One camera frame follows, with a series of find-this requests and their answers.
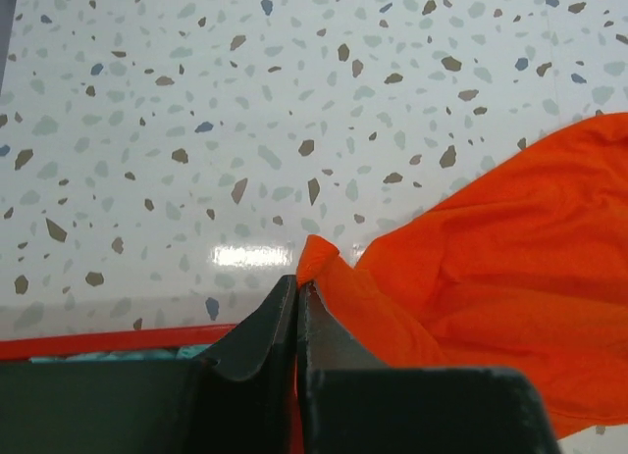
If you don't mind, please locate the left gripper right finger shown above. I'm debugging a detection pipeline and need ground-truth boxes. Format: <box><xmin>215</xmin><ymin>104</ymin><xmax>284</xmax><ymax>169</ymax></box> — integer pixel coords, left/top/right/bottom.
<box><xmin>296</xmin><ymin>282</ymin><xmax>560</xmax><ymax>454</ymax></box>

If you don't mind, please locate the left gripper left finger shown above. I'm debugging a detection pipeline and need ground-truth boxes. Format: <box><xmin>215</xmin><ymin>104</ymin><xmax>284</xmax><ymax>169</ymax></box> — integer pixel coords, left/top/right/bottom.
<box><xmin>1</xmin><ymin>276</ymin><xmax>296</xmax><ymax>453</ymax></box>

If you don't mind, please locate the orange t shirt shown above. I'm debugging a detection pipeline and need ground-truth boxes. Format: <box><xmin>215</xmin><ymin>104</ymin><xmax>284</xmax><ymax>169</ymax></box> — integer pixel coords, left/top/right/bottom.
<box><xmin>296</xmin><ymin>113</ymin><xmax>627</xmax><ymax>437</ymax></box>

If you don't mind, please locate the light blue t shirt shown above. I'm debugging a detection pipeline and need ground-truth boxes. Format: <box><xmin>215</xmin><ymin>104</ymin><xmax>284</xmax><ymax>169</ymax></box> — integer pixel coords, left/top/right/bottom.
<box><xmin>29</xmin><ymin>344</ymin><xmax>211</xmax><ymax>363</ymax></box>

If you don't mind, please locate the red plastic bin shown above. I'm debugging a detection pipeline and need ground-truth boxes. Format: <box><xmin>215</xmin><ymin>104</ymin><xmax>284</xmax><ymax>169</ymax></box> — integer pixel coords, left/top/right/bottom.
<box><xmin>1</xmin><ymin>324</ymin><xmax>236</xmax><ymax>361</ymax></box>

